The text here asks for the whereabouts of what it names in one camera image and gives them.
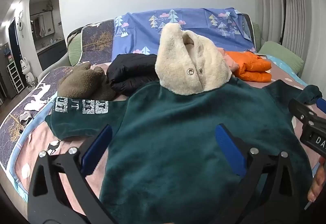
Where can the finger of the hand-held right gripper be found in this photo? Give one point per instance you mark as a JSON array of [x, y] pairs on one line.
[[321, 105], [301, 110]]

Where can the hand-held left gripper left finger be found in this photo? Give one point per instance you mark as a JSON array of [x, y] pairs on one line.
[[98, 149]]

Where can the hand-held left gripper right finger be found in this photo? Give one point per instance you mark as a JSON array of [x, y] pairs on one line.
[[230, 149]]

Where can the dark green hooded fleece sweater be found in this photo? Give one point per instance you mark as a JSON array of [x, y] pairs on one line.
[[178, 132]]

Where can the person's right hand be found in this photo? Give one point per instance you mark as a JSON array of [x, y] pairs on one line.
[[317, 183]]

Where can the green pillow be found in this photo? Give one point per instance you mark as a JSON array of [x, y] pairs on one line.
[[282, 57], [73, 52]]

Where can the orange puffer jacket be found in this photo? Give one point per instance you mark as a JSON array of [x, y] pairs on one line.
[[250, 66]]

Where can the olive fleece garment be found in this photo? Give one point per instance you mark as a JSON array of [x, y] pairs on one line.
[[84, 81]]

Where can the small grey object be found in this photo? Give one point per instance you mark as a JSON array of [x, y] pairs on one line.
[[24, 118]]

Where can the black puffer jacket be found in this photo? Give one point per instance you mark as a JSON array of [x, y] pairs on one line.
[[132, 71]]

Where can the pink puffer garment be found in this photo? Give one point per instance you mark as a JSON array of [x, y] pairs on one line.
[[226, 58]]

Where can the white curtain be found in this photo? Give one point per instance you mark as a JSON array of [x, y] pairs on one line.
[[290, 7]]

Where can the dark gold-tree print cushion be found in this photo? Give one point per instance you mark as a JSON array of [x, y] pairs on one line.
[[95, 39]]

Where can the white storage rack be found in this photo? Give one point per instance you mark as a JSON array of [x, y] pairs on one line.
[[14, 76]]

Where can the blue tree-print sheet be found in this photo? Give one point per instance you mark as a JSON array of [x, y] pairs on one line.
[[191, 28]]

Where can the wall mirror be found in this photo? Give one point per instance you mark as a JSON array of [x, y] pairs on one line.
[[42, 24]]

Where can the bear-shaped wall clock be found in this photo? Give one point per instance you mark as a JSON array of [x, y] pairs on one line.
[[19, 24]]

